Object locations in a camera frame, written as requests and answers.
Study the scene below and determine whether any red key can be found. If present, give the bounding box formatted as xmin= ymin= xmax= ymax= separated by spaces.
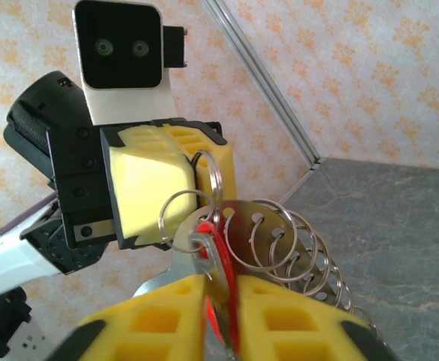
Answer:
xmin=189 ymin=210 xmax=245 ymax=360

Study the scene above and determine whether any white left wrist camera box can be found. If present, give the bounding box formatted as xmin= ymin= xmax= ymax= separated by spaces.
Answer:
xmin=71 ymin=0 xmax=187 ymax=127

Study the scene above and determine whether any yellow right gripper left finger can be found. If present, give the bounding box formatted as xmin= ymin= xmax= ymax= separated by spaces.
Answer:
xmin=50 ymin=274 xmax=207 ymax=361

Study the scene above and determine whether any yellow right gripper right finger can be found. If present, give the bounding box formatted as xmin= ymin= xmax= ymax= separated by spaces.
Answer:
xmin=236 ymin=276 xmax=397 ymax=361

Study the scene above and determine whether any aluminium frame post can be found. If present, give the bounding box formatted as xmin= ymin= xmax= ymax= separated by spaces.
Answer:
xmin=203 ymin=0 xmax=324 ymax=172

